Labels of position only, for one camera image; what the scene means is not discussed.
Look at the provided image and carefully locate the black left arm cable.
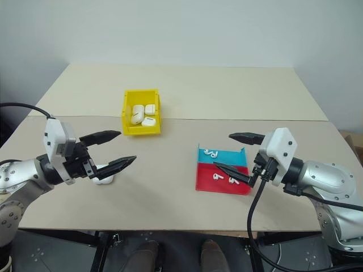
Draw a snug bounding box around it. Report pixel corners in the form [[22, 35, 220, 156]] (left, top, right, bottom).
[[0, 102, 55, 119]]

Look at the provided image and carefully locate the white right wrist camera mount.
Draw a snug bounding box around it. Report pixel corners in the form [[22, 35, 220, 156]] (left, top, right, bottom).
[[256, 127, 298, 187]]

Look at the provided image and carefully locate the black table frame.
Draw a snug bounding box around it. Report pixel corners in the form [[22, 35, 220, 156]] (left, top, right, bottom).
[[16, 228, 324, 272]]

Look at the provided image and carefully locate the yellow plastic bin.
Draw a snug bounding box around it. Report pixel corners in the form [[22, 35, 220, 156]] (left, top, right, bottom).
[[121, 88, 162, 138]]

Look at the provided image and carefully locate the red plastic tray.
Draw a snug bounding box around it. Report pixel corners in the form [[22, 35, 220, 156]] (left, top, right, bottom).
[[195, 161, 254, 197]]

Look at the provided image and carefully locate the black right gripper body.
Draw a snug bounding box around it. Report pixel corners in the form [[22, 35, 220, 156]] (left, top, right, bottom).
[[248, 152, 275, 189]]

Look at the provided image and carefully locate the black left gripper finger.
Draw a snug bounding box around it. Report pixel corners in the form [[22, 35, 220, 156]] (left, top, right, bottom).
[[79, 130, 123, 147], [94, 155, 138, 179]]

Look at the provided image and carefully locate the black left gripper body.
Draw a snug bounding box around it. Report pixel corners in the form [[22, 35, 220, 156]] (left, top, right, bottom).
[[63, 141, 97, 180]]

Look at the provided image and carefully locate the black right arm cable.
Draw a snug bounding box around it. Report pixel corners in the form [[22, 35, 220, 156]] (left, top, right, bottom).
[[283, 182, 363, 212], [247, 157, 290, 272]]

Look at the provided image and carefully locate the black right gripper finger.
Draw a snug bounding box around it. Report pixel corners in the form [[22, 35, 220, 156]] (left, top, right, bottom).
[[213, 161, 252, 187], [228, 131, 265, 147]]

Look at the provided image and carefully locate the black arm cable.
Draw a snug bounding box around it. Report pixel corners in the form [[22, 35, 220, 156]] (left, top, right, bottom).
[[283, 182, 363, 212], [0, 102, 55, 119], [247, 157, 290, 272]]

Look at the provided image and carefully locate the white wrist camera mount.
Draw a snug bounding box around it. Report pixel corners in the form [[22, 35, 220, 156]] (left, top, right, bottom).
[[44, 118, 78, 185], [256, 127, 298, 187]]

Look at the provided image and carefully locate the blue plastic tray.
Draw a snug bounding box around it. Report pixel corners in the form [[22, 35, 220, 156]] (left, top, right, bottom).
[[197, 143, 248, 167]]

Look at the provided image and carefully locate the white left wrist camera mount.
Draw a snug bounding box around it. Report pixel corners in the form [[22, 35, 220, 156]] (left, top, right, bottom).
[[44, 118, 78, 185]]

